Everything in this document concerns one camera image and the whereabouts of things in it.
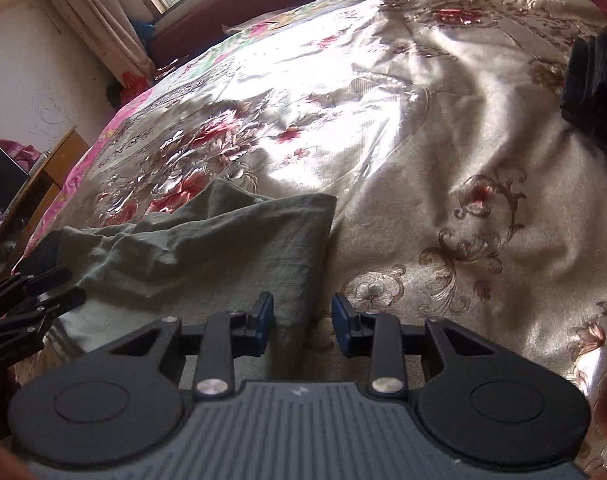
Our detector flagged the beige patterned curtain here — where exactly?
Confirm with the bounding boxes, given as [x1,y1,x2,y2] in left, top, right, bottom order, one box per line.
[31,0,157,79]

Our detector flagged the floral satin bedspread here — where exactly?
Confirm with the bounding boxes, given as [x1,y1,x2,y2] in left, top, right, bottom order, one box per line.
[14,0,607,480]

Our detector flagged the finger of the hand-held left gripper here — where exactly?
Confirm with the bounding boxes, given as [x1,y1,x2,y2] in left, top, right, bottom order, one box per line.
[0,266,73,311]
[0,287,88,363]

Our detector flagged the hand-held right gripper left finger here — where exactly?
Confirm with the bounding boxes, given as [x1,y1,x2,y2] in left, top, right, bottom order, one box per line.
[104,291,276,400]

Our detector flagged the pink cloth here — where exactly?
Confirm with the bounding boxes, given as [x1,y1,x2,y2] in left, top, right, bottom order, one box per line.
[0,139,42,172]

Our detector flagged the black cloth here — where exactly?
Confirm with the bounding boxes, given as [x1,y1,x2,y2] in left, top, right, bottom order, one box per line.
[18,230,67,282]

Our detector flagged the green pants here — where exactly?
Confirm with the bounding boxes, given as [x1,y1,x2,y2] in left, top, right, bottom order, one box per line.
[58,178,337,367]

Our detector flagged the red bag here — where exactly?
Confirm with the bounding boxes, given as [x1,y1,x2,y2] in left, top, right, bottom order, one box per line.
[118,71,155,96]

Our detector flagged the dark cloth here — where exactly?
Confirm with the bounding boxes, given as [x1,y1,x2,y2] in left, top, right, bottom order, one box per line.
[560,24,607,162]

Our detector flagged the wooden desk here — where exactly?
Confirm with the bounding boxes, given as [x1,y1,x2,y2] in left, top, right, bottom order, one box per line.
[6,126,91,262]

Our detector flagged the blue bag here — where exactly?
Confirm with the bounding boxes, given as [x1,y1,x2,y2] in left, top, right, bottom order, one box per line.
[134,19,157,49]

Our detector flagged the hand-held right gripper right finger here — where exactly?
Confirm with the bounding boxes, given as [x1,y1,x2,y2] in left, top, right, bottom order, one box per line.
[332,291,505,397]

